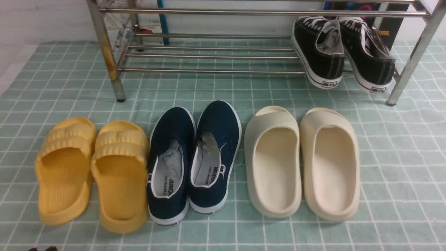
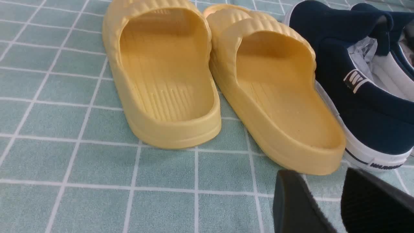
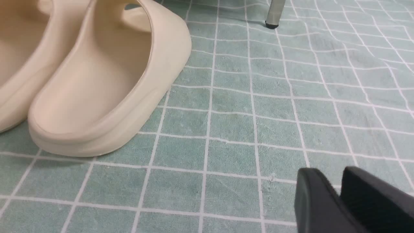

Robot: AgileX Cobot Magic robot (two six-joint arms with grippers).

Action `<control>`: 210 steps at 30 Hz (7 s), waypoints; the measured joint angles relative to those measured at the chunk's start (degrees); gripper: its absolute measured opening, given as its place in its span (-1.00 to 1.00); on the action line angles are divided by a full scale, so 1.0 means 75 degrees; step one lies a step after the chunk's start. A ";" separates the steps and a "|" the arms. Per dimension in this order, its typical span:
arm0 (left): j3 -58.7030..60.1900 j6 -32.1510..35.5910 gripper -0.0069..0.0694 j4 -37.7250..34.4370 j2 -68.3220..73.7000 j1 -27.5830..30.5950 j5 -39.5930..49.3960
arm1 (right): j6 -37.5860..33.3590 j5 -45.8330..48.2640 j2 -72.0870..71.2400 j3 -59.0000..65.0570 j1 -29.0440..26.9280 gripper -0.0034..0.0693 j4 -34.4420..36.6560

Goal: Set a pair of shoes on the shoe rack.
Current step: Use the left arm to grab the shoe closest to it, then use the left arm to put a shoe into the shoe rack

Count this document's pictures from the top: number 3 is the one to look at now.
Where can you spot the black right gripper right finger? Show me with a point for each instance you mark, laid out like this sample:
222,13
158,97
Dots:
378,206

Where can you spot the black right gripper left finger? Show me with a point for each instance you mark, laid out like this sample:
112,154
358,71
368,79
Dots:
318,207

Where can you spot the chrome metal shoe rack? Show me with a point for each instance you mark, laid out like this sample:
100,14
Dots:
274,13

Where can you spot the green checked floor cloth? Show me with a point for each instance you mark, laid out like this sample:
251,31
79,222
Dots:
332,86

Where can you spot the right cream foam slide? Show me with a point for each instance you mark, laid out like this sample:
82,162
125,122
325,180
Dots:
127,55

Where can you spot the cream foam slide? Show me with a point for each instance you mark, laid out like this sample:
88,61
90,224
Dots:
35,38
127,55

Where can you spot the left cream foam slide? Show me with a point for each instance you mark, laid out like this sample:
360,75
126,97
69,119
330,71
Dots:
35,38

